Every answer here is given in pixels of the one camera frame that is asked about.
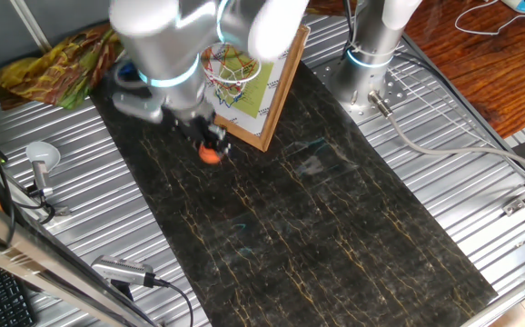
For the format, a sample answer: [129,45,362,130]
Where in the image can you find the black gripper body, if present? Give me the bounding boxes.
[174,108,227,147]

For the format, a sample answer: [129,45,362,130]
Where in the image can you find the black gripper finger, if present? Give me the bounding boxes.
[214,127,233,155]
[195,134,214,159]

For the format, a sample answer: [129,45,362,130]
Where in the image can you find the orange mini basketball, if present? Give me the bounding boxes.
[198,144,223,165]

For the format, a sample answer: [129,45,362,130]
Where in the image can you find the white mini basketball hoop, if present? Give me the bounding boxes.
[201,43,263,108]

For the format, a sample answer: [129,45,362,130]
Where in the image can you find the toy basketball hoop board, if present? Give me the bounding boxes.
[205,25,312,154]

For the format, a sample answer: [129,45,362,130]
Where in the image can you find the blue cloth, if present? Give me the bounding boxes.
[115,62,137,79]

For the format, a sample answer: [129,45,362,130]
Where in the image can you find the black gold marble mat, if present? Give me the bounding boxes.
[89,61,499,327]

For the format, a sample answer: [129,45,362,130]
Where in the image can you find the yellow green patterned cloth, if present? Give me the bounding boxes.
[0,22,124,111]

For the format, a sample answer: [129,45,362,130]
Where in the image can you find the white diagonal bar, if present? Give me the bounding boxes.
[9,0,54,54]

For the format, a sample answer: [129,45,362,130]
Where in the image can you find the silver depth camera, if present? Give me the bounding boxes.
[91,254,157,289]

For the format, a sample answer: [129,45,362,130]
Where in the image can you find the black camera cable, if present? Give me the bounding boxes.
[153,277,195,327]

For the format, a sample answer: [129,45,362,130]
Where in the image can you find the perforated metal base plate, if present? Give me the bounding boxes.
[312,54,410,126]

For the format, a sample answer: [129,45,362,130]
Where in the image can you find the thick grey cable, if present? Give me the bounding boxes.
[367,89,525,181]

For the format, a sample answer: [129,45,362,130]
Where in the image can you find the aluminium frame beam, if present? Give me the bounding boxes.
[0,188,155,327]

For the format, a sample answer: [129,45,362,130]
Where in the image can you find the white thin cable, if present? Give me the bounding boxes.
[452,0,525,37]

